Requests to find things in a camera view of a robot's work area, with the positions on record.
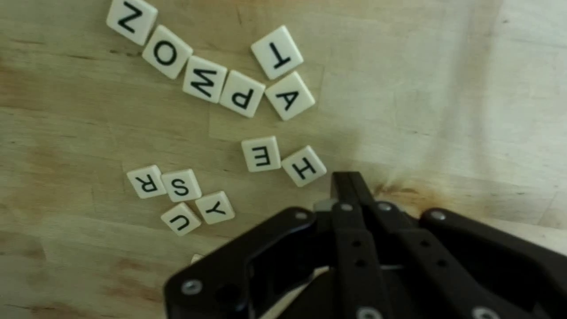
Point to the cream letter tile Y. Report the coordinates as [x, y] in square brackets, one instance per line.
[215, 208]

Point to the cream letter tile A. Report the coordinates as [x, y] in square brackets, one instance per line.
[289, 96]

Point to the cream letter tile O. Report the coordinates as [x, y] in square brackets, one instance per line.
[167, 52]

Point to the cream letter tile P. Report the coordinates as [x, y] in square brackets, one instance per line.
[241, 94]

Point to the cream letter tile H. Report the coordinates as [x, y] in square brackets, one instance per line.
[303, 167]

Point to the cream letter tile Z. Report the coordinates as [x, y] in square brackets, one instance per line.
[131, 18]

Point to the cream letter tile T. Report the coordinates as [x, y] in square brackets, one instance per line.
[277, 53]

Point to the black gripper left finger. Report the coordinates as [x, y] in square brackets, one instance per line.
[342, 254]

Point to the cream letter tile E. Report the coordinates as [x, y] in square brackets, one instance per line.
[261, 154]

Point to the cream letter tile M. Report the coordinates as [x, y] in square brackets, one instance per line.
[204, 80]

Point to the cream letter tile U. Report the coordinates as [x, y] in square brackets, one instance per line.
[179, 218]

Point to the cream letter tile R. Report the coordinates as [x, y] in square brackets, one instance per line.
[145, 181]

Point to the cream letter tile S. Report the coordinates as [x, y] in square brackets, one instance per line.
[181, 186]

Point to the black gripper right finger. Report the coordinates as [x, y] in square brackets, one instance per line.
[461, 266]

